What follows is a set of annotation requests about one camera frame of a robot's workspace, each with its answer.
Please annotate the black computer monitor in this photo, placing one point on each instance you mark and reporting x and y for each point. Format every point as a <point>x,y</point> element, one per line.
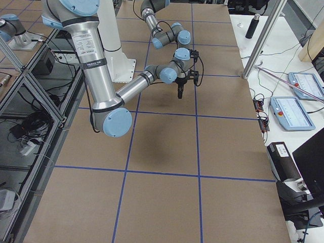
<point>309,160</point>

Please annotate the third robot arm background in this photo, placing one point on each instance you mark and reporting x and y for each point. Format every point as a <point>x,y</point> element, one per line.
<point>13,32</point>

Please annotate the black box with label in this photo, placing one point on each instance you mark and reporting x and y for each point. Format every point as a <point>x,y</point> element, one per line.
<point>282,163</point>

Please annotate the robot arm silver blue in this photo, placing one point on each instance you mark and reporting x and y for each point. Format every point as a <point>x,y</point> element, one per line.
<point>93,29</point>
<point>164,25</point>

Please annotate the near blue teach pendant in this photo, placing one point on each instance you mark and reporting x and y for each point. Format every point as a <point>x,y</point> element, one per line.
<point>290,114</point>

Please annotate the white central robot pedestal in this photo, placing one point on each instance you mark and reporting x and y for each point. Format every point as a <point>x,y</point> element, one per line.
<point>121,68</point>

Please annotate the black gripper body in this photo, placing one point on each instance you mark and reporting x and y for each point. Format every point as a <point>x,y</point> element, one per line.
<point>180,81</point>

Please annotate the aluminium frame post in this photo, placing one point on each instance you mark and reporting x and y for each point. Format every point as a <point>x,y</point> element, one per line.
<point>265,33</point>

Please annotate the black water bottle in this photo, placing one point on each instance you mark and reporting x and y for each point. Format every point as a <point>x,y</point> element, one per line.
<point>252,27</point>

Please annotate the blue teach pendant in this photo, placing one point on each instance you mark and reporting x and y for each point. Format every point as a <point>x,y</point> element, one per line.
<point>290,114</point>
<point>307,82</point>

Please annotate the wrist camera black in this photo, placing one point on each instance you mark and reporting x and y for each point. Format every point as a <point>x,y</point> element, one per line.
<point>194,54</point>
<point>194,75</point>

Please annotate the far blue teach pendant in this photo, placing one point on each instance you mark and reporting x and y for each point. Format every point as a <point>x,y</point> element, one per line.
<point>307,82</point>

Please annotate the long reacher grabber stick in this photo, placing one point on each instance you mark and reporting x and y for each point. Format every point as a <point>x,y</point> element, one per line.
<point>301,94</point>

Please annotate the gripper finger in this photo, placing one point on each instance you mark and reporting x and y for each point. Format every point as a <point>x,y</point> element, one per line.
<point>180,92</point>

